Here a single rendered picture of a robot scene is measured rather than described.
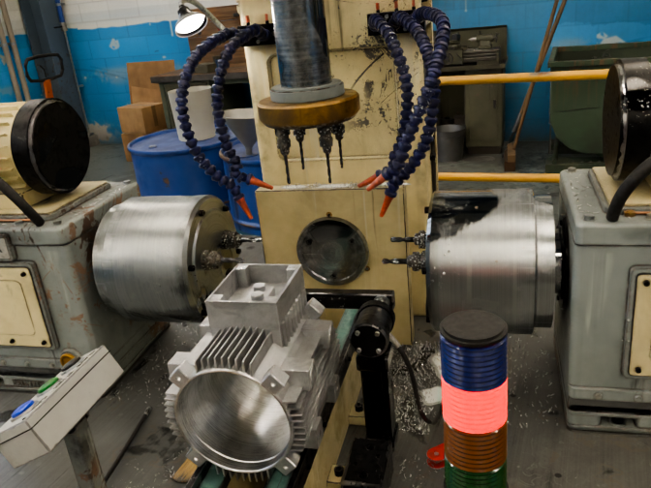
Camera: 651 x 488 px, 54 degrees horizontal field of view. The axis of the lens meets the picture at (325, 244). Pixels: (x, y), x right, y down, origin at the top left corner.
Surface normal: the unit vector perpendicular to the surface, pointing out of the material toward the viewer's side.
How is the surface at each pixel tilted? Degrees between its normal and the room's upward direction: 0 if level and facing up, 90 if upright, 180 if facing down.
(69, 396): 63
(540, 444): 0
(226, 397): 54
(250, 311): 90
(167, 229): 43
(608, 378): 89
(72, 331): 89
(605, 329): 89
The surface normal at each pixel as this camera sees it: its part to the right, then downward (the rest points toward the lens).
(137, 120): -0.59, 0.36
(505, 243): -0.25, -0.22
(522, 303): -0.22, 0.53
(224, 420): 0.59, -0.67
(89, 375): 0.81, -0.43
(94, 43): -0.37, 0.38
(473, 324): -0.10, -0.92
